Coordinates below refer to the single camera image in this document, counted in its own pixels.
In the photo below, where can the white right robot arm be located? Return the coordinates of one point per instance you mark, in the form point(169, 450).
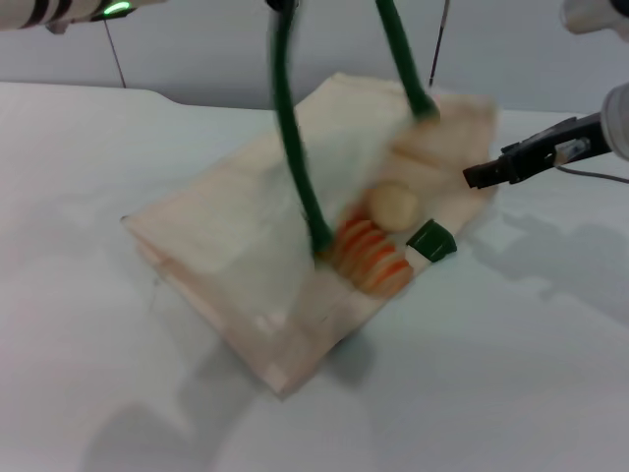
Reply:
point(609, 74)

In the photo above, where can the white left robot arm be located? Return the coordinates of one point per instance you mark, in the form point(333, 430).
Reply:
point(64, 12)

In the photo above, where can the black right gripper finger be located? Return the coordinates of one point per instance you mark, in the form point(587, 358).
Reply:
point(484, 176)

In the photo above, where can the round beige egg yolk pastry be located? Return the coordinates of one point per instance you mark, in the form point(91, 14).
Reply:
point(395, 205)

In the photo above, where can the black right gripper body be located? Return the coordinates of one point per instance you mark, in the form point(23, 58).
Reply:
point(550, 147)

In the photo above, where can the orange striped bread loaf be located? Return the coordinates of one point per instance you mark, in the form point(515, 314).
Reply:
point(371, 260)

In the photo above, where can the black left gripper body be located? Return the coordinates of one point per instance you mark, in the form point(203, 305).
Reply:
point(282, 4)

